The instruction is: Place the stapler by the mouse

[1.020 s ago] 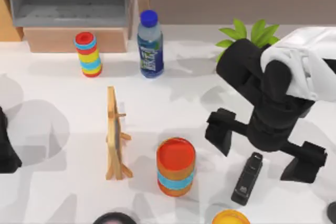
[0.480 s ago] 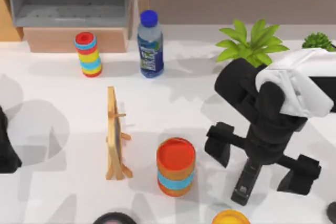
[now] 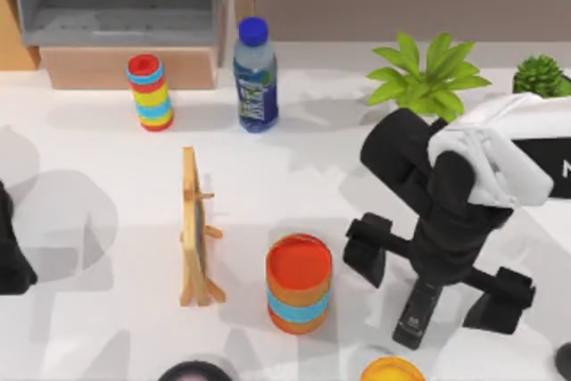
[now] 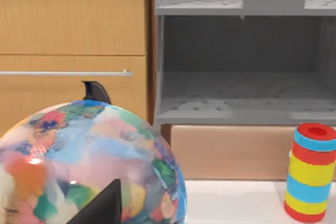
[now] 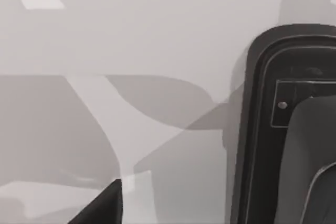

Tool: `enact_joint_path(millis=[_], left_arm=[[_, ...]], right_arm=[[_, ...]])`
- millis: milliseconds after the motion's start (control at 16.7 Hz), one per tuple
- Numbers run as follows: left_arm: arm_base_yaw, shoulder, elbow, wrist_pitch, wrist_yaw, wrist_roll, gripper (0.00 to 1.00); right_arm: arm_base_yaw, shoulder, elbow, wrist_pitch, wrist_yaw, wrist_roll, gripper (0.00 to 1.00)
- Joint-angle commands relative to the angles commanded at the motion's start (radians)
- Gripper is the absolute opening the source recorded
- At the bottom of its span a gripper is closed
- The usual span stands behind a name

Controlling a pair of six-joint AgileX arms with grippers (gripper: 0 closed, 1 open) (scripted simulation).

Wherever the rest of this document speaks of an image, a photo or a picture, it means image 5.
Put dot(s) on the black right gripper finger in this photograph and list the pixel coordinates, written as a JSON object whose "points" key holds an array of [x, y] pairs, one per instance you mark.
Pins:
{"points": [[106, 204]]}

